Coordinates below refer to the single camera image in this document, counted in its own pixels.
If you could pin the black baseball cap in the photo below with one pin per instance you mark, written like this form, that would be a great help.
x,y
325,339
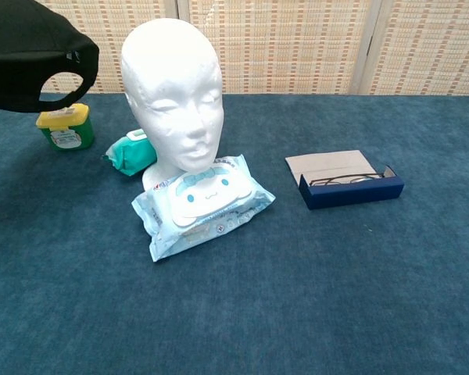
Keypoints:
x,y
19,43

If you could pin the white foam mannequin head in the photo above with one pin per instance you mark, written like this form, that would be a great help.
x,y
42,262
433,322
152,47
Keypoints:
x,y
172,86

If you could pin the light blue wet wipes pack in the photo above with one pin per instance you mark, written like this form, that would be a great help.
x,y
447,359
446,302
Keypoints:
x,y
203,207

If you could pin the green wet wipes pack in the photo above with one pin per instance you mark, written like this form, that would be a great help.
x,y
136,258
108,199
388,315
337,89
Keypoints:
x,y
134,156

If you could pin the blue carpet table cover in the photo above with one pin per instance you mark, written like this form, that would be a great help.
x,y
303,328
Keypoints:
x,y
258,293

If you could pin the black framed eyeglasses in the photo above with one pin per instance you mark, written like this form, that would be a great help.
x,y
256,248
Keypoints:
x,y
344,179

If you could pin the blue glasses case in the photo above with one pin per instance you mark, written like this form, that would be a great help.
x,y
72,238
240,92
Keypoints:
x,y
348,183

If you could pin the woven bamboo folding screen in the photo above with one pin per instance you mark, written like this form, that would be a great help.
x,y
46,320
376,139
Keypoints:
x,y
297,47

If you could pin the green tub with yellow lid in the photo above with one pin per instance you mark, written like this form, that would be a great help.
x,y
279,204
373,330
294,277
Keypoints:
x,y
66,133

